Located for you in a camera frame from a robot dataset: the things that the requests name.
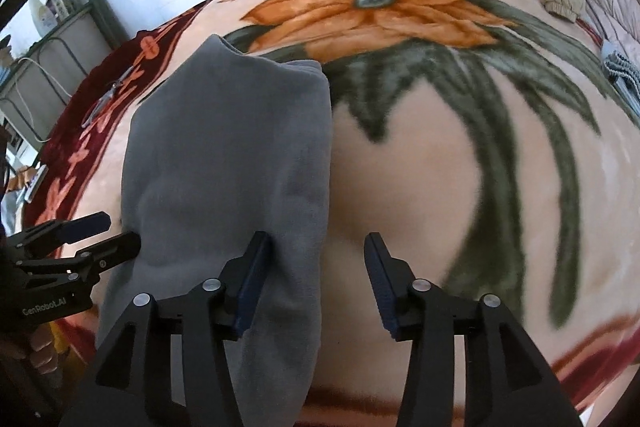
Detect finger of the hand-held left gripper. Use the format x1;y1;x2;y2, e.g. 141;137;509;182
15;231;142;289
10;212;112;258

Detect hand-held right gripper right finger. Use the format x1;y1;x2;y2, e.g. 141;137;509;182
363;232;583;427

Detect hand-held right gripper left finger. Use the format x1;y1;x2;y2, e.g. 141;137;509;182
60;231;273;427

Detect person's left hand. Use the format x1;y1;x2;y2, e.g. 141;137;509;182
22;324;60;377

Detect small white device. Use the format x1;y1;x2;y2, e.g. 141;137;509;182
25;164;48;202

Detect floral printed blanket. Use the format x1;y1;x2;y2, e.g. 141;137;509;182
20;0;640;427

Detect eyeglasses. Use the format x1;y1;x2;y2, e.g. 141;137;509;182
80;67;136;130

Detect grey cabinet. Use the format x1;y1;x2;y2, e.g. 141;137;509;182
0;2;118;152

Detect white bottle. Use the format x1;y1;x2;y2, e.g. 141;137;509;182
35;0;58;30

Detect blue-grey striped cloth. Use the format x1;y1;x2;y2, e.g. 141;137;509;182
599;39;640;98

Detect mauve puffer jacket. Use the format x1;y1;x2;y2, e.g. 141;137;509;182
580;0;640;58

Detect white cable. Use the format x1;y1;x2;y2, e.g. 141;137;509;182
12;57;73;108

